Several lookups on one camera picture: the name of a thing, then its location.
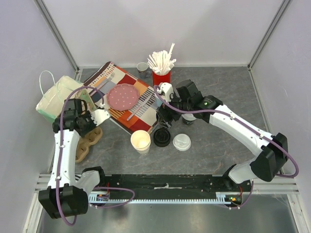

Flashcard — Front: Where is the white coffee cup lid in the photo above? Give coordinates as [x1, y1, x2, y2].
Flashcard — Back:
[182, 114, 196, 121]

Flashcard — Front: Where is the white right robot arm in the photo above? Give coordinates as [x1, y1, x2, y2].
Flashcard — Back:
[154, 80, 288, 191]

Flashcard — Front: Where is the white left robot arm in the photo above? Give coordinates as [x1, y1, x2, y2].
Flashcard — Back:
[38, 99, 110, 219]

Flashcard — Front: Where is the cardboard cup carrier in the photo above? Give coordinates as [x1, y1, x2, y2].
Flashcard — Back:
[75, 127, 103, 163]

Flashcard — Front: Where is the red straw holder cup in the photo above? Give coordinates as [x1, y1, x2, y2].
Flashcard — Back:
[152, 71, 171, 86]

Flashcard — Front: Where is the stack of black cups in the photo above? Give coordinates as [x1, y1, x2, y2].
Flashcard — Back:
[156, 114, 171, 129]

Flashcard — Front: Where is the green patterned paper bag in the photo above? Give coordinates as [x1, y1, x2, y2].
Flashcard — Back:
[36, 71, 83, 123]

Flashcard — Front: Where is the bundle of white straws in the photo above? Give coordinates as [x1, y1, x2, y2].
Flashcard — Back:
[147, 43, 176, 75]

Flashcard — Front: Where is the stack of white lids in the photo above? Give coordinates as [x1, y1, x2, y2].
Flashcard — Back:
[173, 133, 191, 151]

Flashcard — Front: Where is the pink polka dot plate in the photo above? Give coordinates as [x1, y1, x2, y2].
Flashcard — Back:
[106, 83, 140, 111]

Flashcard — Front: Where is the colourful patchwork placemat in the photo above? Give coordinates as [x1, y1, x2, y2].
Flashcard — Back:
[84, 62, 157, 134]

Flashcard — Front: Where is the grey ceramic mug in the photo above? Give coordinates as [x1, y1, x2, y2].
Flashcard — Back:
[137, 62, 151, 79]

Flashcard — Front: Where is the stack of white paper cups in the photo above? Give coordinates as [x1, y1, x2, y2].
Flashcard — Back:
[130, 130, 151, 155]

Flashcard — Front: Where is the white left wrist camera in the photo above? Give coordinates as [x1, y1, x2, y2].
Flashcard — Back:
[90, 109, 110, 126]

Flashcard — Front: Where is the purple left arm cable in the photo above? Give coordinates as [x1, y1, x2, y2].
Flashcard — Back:
[55, 86, 136, 226]

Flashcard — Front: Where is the pink handled fork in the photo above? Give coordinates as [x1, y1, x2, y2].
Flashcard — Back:
[95, 72, 115, 93]

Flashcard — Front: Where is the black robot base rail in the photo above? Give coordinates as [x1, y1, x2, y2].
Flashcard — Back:
[99, 174, 251, 199]

